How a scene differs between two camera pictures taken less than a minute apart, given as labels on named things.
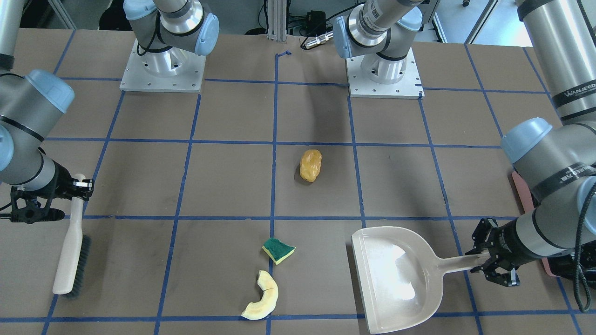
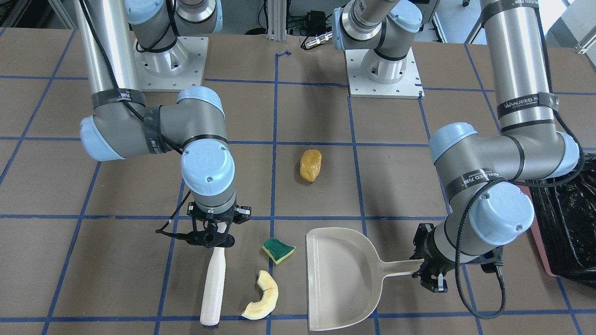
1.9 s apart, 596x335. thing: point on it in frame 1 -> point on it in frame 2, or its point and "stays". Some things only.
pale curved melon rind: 263,307 stays
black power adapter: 316,20 stays
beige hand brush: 76,259 -> 212,302
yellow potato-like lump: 310,164 stays
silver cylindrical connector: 319,40 stays
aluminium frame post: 277,12 stays
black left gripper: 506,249 -> 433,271
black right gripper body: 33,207 -> 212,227
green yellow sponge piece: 277,250 stays
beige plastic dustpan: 398,278 -> 344,276
